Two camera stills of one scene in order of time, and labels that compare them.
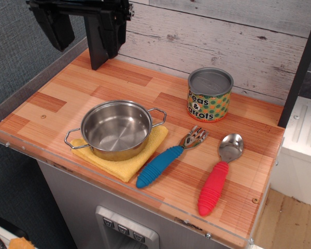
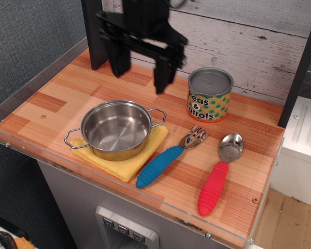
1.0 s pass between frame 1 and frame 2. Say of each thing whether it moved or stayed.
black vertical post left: stayed
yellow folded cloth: stayed
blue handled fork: stayed
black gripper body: moved
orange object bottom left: stayed
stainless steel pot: stayed
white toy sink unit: stayed
